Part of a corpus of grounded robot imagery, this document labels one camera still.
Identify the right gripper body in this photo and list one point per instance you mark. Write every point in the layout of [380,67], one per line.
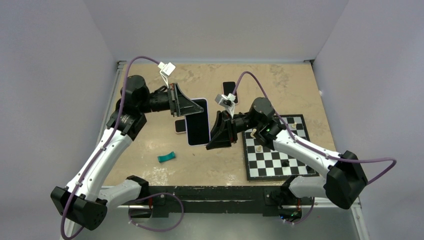
[244,122]

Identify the white chess piece left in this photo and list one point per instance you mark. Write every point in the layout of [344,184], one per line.
[253,133]

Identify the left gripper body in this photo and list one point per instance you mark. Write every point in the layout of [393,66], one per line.
[164,100]

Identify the black chess piece lower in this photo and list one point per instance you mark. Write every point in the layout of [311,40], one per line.
[285,163]

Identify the black phone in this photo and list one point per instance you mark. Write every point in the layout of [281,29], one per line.
[198,126]

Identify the black base frame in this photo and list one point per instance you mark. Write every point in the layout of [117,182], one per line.
[268,201]

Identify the lilac phone case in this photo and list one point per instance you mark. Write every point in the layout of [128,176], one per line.
[208,132]

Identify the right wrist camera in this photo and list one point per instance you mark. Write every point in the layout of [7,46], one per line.
[227,101]

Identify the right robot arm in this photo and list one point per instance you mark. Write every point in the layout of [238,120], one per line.
[340,178]

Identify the chessboard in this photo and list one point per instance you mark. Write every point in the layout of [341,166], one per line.
[266,165]

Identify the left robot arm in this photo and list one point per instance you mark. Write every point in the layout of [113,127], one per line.
[82,200]

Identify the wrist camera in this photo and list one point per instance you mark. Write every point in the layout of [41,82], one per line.
[166,69]
[227,101]

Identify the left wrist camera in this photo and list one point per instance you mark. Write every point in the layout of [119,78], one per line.
[166,69]

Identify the teal curved piece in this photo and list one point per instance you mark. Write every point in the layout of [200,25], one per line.
[167,157]

